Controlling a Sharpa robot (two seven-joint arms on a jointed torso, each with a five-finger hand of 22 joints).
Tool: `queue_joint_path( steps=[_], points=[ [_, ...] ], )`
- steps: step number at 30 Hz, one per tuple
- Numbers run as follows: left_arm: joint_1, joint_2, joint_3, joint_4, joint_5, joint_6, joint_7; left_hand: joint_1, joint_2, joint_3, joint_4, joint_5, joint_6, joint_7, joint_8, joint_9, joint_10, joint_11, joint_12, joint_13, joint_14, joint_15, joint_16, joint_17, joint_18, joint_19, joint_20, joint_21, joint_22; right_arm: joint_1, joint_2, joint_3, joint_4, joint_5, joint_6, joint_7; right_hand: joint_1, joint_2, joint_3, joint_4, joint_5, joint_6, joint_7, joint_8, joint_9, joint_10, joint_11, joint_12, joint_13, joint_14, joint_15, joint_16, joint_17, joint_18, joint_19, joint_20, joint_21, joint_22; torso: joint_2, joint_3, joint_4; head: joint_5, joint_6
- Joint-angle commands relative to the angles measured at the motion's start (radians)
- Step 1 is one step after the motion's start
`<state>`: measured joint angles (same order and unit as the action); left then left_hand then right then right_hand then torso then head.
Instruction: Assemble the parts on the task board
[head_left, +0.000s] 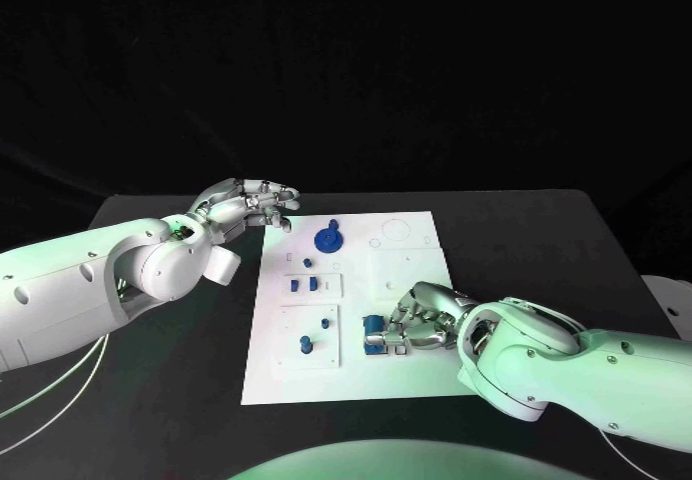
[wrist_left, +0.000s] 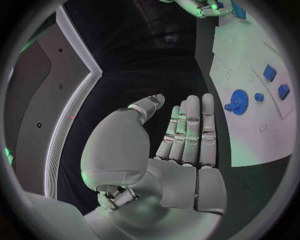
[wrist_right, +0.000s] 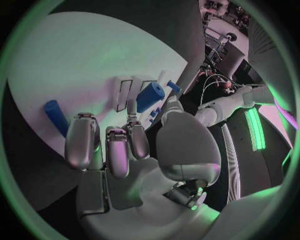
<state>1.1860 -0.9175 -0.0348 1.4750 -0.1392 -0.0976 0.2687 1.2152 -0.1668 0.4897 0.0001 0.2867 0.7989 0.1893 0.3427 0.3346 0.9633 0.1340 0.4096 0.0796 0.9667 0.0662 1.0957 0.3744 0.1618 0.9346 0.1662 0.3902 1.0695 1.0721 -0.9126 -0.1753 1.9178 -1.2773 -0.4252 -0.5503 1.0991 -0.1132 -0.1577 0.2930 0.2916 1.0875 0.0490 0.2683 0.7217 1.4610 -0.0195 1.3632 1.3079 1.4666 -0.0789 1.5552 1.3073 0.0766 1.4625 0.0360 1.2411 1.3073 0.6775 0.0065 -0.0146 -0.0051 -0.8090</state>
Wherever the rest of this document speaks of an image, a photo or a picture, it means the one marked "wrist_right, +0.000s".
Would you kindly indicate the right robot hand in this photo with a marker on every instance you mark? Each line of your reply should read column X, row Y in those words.
column 187, row 150

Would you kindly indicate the blue short thick cylinder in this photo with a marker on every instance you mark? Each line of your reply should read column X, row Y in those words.
column 150, row 95

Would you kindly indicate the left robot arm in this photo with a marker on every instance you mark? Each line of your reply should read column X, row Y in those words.
column 232, row 105

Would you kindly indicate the white task board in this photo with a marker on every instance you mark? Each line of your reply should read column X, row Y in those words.
column 77, row 61

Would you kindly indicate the blue block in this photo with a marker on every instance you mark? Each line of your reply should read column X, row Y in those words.
column 157, row 110

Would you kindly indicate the blue peg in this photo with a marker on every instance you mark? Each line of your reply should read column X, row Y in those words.
column 174, row 86

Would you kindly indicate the glowing light bar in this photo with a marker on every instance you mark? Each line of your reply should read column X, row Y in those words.
column 255, row 129

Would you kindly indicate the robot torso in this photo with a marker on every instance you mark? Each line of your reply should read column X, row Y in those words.
column 269, row 168

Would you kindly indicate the blue long cylinder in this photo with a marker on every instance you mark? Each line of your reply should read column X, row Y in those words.
column 56, row 114

